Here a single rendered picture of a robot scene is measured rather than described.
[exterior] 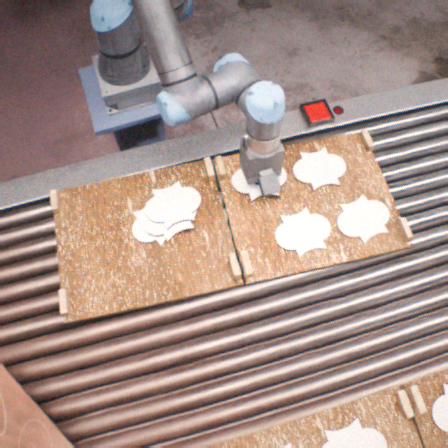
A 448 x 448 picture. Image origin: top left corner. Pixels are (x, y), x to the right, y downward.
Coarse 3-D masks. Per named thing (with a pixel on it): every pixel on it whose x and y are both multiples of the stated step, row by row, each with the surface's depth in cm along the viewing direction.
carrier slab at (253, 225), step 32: (224, 160) 130; (288, 160) 130; (352, 160) 129; (224, 192) 125; (288, 192) 125; (320, 192) 125; (352, 192) 125; (384, 192) 125; (256, 224) 121; (256, 256) 117; (288, 256) 117; (320, 256) 117; (352, 256) 117
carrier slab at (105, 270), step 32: (64, 192) 126; (96, 192) 126; (128, 192) 126; (64, 224) 122; (96, 224) 122; (128, 224) 122; (192, 224) 121; (224, 224) 121; (64, 256) 118; (96, 256) 118; (128, 256) 118; (160, 256) 118; (192, 256) 118; (224, 256) 117; (96, 288) 114; (128, 288) 114; (160, 288) 114; (192, 288) 114; (224, 288) 114; (64, 320) 111
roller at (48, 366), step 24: (384, 264) 118; (408, 264) 118; (432, 264) 119; (312, 288) 115; (336, 288) 115; (360, 288) 117; (216, 312) 113; (240, 312) 113; (264, 312) 113; (144, 336) 111; (168, 336) 111; (192, 336) 112; (48, 360) 108; (72, 360) 108; (96, 360) 109
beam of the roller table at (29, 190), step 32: (384, 96) 142; (416, 96) 142; (224, 128) 137; (288, 128) 137; (320, 128) 137; (96, 160) 133; (128, 160) 133; (160, 160) 133; (192, 160) 133; (0, 192) 129; (32, 192) 129
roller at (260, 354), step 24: (384, 312) 112; (408, 312) 112; (312, 336) 110; (336, 336) 110; (216, 360) 108; (240, 360) 108; (264, 360) 109; (120, 384) 106; (144, 384) 106; (168, 384) 106; (48, 408) 103; (72, 408) 103; (96, 408) 104
